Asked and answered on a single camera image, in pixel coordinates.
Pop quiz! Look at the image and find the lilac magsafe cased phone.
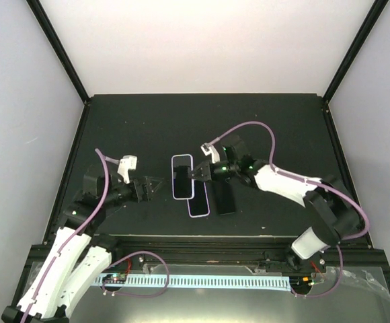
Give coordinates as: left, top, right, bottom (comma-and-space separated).
171, 153, 195, 201

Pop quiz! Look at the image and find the lilac phone case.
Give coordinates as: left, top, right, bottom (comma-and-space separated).
186, 181, 211, 219

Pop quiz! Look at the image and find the black magsafe phone case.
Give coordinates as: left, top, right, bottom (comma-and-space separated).
212, 182, 236, 215

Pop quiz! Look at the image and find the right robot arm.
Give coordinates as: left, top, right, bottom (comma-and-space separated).
188, 135, 362, 271

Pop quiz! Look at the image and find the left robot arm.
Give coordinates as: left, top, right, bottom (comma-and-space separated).
1, 164, 162, 322

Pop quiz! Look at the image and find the small circuit board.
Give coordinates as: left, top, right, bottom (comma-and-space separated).
102, 273, 126, 285

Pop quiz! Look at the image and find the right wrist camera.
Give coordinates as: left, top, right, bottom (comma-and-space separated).
200, 143, 221, 164

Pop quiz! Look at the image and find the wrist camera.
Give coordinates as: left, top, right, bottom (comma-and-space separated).
117, 155, 138, 184
200, 143, 221, 164

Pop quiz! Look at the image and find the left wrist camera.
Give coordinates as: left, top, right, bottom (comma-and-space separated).
117, 155, 138, 184

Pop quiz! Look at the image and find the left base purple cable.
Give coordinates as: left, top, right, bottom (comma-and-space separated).
100, 250, 171, 299

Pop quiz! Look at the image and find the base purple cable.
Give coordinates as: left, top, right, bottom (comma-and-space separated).
290, 245, 344, 299
100, 250, 171, 299

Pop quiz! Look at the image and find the white slotted cable duct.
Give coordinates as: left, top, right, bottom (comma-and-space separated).
91, 274, 291, 291

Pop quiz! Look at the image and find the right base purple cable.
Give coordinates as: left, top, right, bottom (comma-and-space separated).
290, 245, 344, 299

